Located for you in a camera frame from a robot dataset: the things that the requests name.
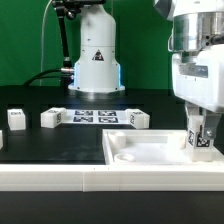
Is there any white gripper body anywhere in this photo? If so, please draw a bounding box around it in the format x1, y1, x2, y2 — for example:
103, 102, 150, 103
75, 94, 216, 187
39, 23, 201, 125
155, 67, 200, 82
172, 45, 224, 113

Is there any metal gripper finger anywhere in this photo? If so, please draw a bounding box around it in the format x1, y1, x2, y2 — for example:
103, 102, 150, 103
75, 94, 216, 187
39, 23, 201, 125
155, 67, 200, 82
185, 102, 204, 128
203, 110, 221, 140

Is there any white square table top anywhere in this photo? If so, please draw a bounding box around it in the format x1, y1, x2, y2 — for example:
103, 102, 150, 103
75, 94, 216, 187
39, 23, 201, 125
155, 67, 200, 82
102, 129, 224, 165

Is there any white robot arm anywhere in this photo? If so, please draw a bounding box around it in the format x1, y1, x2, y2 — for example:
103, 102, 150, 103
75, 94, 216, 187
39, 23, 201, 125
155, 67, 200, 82
69, 0, 224, 140

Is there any fiducial marker sheet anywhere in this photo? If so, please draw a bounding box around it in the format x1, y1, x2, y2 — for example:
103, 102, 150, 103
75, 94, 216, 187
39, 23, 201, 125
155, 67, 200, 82
63, 109, 129, 125

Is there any white left fence piece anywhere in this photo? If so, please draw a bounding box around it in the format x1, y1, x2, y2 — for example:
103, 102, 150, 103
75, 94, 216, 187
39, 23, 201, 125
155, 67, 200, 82
0, 130, 3, 150

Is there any white front fence rail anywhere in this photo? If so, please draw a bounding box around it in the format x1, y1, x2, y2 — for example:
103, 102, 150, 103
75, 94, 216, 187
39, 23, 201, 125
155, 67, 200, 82
0, 164, 224, 192

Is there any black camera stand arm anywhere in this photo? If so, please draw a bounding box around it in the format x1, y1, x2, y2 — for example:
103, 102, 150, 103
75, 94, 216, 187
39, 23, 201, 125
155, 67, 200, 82
52, 0, 107, 67

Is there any black cable bundle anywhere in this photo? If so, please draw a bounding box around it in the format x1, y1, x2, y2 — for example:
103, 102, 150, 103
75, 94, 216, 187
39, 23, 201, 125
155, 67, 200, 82
22, 67, 75, 87

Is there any grey cable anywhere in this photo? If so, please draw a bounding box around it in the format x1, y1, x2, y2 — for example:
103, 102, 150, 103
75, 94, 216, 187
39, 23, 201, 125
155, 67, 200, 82
39, 0, 54, 87

